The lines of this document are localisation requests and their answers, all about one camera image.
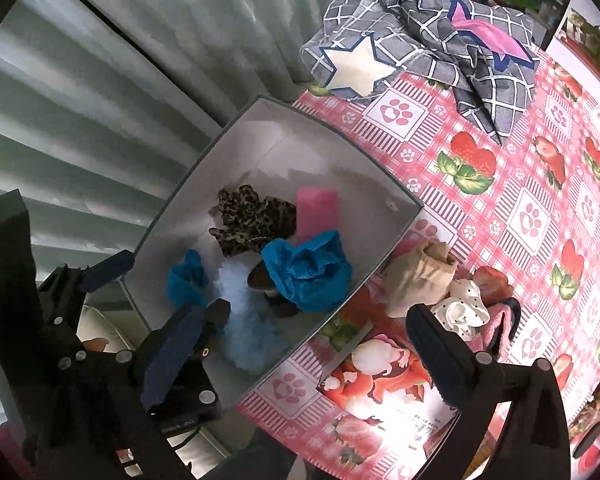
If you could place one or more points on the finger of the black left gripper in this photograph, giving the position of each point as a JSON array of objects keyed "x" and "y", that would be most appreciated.
[
  {"x": 108, "y": 270},
  {"x": 191, "y": 402}
]

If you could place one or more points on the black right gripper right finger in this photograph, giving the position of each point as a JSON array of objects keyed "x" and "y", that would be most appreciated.
[{"x": 451, "y": 365}]

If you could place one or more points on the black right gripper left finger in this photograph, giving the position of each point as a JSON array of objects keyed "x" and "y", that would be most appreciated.
[{"x": 165, "y": 351}]

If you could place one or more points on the white polka dot scrunchie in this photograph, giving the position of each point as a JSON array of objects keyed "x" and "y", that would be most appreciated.
[{"x": 462, "y": 311}]

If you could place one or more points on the light blue fluffy cloth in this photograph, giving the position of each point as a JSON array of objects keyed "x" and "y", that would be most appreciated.
[{"x": 251, "y": 339}]

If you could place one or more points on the purple dark sock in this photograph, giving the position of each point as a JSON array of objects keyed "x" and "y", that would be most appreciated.
[{"x": 259, "y": 280}]

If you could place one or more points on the beige knitted sock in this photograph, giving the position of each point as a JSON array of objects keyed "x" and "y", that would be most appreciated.
[{"x": 422, "y": 276}]

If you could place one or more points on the leopard print scrunchie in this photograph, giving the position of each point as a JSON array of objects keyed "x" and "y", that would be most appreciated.
[{"x": 250, "y": 222}]

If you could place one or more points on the pink cloth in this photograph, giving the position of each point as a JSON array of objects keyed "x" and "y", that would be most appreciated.
[{"x": 317, "y": 212}]

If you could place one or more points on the pink striped dark sock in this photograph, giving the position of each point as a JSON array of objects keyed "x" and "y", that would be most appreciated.
[{"x": 497, "y": 335}]

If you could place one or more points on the orange white tissue pack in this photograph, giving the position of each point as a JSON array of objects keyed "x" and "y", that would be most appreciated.
[{"x": 381, "y": 381}]

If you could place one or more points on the red round tray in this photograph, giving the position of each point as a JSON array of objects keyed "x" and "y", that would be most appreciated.
[{"x": 592, "y": 434}]

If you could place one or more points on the white storage box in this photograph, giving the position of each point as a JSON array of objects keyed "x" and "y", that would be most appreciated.
[{"x": 277, "y": 150}]

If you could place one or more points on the pink strawberry paw tablecloth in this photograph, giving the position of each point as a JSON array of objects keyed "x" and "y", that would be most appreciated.
[{"x": 523, "y": 218}]

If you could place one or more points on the grey plaid star cloth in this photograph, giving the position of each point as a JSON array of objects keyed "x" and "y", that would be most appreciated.
[{"x": 484, "y": 54}]

